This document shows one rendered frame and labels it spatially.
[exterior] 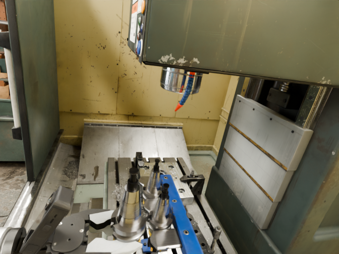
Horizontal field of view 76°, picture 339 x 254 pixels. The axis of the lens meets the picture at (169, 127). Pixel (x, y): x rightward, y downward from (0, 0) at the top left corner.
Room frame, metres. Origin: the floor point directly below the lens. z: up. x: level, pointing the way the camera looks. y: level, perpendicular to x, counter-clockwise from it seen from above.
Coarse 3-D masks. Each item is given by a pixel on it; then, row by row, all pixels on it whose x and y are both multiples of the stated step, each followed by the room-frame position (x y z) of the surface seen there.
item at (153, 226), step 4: (152, 212) 0.44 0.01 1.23; (148, 216) 0.43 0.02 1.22; (148, 220) 0.43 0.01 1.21; (152, 220) 0.41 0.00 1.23; (168, 220) 0.42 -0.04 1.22; (172, 220) 0.42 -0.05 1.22; (152, 224) 0.40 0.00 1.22; (156, 224) 0.40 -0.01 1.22; (160, 224) 0.40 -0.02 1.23; (164, 224) 0.40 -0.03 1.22; (168, 224) 0.41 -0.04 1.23; (152, 228) 0.40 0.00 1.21; (156, 228) 0.40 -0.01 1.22; (160, 228) 0.40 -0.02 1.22; (164, 228) 0.40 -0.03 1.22; (168, 228) 0.41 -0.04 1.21
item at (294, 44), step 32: (160, 0) 0.48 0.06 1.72; (192, 0) 0.50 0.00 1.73; (224, 0) 0.53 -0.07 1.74; (256, 0) 0.55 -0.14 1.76; (288, 0) 0.57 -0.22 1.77; (320, 0) 0.60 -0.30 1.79; (128, 32) 0.89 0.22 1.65; (160, 32) 0.49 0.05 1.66; (192, 32) 0.51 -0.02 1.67; (224, 32) 0.53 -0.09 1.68; (256, 32) 0.56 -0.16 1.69; (288, 32) 0.58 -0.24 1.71; (320, 32) 0.61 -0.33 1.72; (160, 64) 0.49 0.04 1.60; (192, 64) 0.51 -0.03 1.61; (224, 64) 0.54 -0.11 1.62; (256, 64) 0.56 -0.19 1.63; (288, 64) 0.59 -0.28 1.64; (320, 64) 0.62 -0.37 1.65
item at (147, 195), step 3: (144, 186) 0.53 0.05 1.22; (144, 189) 0.53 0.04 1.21; (144, 192) 0.51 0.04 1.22; (147, 192) 0.51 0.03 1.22; (159, 192) 0.52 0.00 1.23; (144, 195) 0.51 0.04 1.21; (147, 195) 0.50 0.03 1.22; (150, 195) 0.50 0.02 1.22; (153, 195) 0.50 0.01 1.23; (156, 195) 0.51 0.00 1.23; (144, 198) 0.51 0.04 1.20; (147, 198) 0.51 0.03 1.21; (150, 198) 0.50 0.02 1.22; (153, 198) 0.50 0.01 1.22; (156, 198) 0.50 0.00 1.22
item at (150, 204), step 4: (148, 200) 0.49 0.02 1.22; (152, 200) 0.49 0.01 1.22; (156, 200) 0.49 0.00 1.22; (144, 204) 0.47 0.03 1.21; (148, 204) 0.47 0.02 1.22; (152, 204) 0.48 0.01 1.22; (144, 208) 0.46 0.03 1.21; (148, 208) 0.46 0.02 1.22; (152, 208) 0.46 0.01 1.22; (148, 212) 0.45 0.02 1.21
